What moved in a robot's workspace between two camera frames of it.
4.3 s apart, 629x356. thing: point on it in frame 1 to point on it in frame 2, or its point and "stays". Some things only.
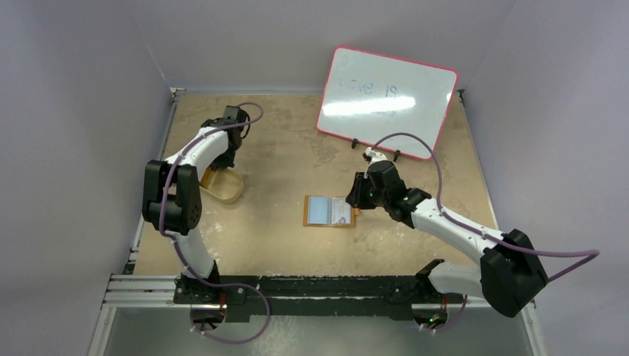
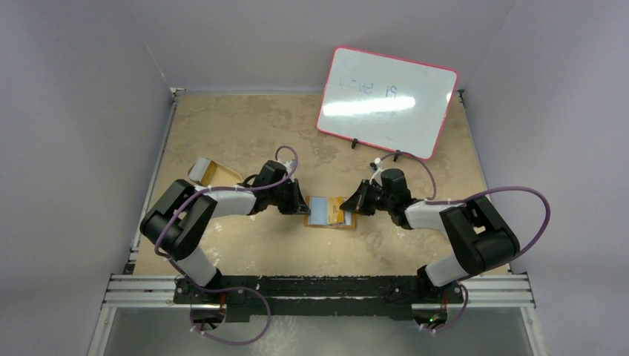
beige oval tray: x=226 y=186 stays
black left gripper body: x=226 y=159 to x=283 y=197
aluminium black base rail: x=294 y=298 stays
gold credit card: x=207 y=176 to x=335 y=215
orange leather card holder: x=328 y=211 stays
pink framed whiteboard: x=367 y=96 stays
